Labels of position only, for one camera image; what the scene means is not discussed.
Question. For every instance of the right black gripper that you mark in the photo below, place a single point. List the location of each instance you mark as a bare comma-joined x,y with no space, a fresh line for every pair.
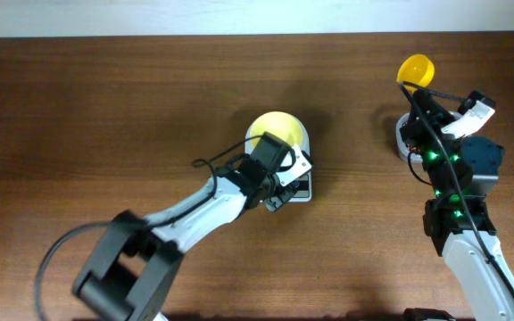
418,129

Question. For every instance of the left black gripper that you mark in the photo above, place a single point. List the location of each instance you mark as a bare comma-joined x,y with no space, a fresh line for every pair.
277,201

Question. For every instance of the yellow measuring scoop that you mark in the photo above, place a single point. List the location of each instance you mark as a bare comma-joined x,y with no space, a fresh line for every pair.
417,69

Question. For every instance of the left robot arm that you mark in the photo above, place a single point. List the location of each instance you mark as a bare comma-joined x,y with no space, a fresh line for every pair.
129,273

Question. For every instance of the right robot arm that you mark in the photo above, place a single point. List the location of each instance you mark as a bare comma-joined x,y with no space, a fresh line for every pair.
462,169

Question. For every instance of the white digital kitchen scale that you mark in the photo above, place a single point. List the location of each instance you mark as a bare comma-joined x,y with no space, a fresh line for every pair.
302,186

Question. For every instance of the yellow plastic bowl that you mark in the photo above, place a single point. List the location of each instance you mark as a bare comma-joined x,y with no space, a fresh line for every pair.
280,124

